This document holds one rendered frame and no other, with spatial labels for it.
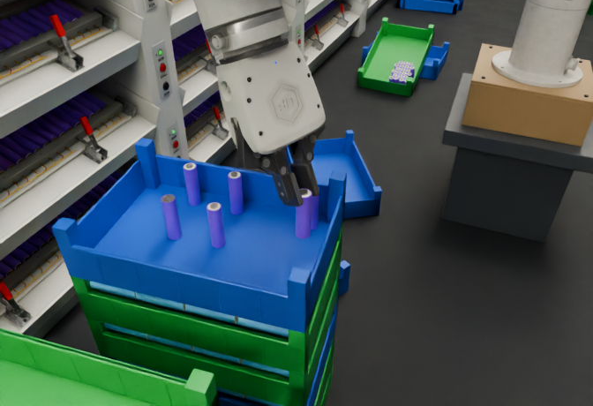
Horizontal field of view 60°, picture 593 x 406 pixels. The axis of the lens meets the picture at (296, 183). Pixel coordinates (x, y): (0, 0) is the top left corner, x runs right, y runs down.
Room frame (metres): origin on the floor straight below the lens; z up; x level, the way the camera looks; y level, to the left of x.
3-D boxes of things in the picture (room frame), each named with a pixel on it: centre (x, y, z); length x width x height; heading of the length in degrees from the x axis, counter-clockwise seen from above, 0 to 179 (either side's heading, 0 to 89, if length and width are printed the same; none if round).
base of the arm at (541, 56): (1.07, -0.54, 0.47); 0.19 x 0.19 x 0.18
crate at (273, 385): (0.49, 0.11, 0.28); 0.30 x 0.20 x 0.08; 74
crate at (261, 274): (0.49, 0.11, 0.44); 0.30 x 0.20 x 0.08; 74
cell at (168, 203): (0.50, 0.16, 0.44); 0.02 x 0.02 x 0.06
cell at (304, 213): (0.46, -0.01, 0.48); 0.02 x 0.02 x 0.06
